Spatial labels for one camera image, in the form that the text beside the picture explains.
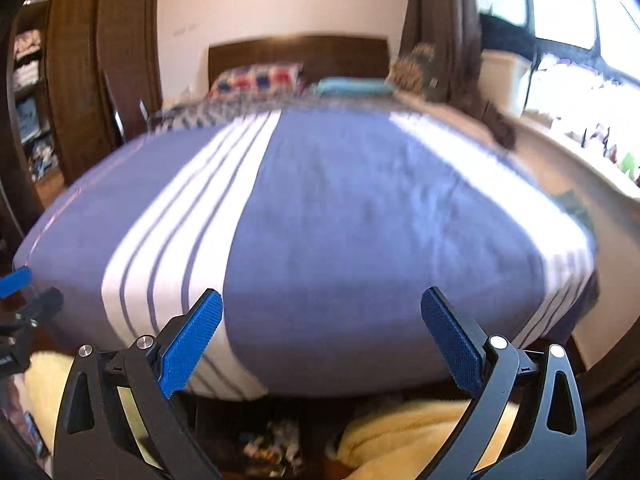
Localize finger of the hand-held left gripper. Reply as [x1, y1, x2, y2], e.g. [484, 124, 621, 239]
[0, 287, 65, 346]
[0, 266, 32, 298]

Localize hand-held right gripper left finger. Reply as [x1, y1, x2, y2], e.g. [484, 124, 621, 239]
[52, 288, 223, 480]

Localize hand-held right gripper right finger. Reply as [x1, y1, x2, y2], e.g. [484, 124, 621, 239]
[421, 286, 587, 480]

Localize dark bin with colourful wrappers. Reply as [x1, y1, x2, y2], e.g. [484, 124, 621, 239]
[195, 395, 351, 480]

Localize yellow fluffy rug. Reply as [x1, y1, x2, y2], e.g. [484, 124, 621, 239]
[25, 352, 526, 480]

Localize blue white striped duvet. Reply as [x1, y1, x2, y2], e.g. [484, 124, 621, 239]
[12, 110, 598, 401]

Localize folded clothes on shelves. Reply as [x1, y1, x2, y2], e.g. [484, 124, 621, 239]
[12, 30, 61, 181]

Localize dark green cloth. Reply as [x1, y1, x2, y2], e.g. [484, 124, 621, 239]
[557, 190, 593, 228]

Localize dark wooden wardrobe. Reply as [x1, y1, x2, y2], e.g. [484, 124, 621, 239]
[10, 0, 163, 211]

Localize grey zigzag bed sheet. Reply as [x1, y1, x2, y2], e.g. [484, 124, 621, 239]
[147, 95, 401, 133]

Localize row of plush toys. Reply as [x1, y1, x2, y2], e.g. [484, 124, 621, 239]
[565, 120, 640, 186]

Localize white storage box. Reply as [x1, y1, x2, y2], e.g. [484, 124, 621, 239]
[482, 50, 531, 116]

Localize plaid pillow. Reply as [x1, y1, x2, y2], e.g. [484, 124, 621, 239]
[210, 64, 306, 101]

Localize patterned fabric bag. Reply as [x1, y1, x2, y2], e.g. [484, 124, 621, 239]
[390, 42, 451, 101]

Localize teal pillow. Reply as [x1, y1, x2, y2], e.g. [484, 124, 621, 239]
[312, 77, 396, 97]

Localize dark wooden headboard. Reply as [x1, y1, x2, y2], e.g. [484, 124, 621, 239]
[207, 35, 391, 91]

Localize black jacket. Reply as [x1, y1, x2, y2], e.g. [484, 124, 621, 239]
[477, 12, 536, 58]

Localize black metal rack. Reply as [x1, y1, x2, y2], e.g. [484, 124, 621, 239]
[525, 35, 626, 111]

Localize brown curtain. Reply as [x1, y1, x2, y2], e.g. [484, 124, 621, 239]
[400, 0, 518, 151]

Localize window frame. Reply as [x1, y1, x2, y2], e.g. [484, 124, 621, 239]
[480, 0, 640, 126]

